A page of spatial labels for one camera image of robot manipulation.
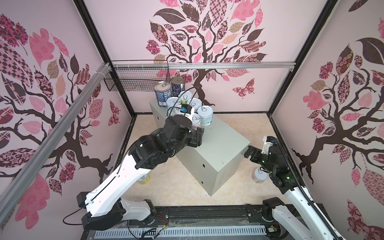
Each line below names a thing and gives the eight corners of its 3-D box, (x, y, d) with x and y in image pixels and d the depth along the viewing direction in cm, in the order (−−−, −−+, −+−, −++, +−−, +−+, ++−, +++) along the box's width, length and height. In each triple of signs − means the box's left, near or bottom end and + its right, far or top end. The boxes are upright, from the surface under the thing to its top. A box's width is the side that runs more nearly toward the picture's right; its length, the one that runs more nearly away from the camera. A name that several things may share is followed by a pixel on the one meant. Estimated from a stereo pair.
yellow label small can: (141, 186, 85) (138, 183, 81) (139, 183, 87) (136, 180, 82) (152, 179, 88) (150, 176, 84) (150, 176, 89) (148, 172, 85)
